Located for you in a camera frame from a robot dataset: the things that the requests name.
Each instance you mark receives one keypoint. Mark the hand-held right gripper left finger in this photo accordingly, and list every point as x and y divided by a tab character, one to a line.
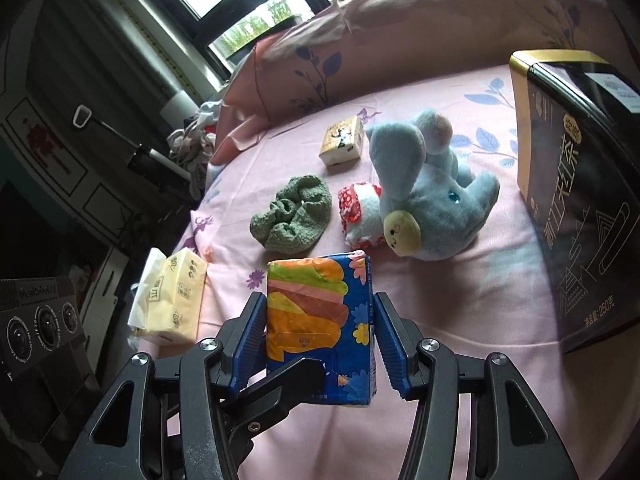
248	340

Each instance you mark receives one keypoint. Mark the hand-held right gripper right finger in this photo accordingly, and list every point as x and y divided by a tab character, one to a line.
395	350

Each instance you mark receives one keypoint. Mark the blue floral tissue pack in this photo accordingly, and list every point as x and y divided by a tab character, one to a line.
352	320

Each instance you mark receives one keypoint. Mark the green knitted cloth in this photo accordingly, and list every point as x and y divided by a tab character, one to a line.
300	210

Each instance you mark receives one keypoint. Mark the red white sock roll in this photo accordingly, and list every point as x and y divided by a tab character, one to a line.
362	210

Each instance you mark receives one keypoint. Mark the blue plush elephant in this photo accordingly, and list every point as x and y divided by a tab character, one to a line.
435	195

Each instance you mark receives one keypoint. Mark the black gold tea tin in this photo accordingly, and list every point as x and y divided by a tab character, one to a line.
575	210

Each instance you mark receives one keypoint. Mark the yellow tissue pack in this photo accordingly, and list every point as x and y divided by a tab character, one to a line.
175	300

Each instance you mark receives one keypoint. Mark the pink printed bedsheet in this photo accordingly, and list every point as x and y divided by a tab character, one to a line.
475	310

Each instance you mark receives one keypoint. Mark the dark panelled cabinet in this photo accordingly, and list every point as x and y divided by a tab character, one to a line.
60	160

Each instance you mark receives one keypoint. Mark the pile of clothes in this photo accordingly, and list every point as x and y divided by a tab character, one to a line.
192	145

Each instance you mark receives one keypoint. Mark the silver pipe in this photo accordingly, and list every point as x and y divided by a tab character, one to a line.
165	75

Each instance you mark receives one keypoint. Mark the pink leaf-print pillow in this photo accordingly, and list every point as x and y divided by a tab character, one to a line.
400	35

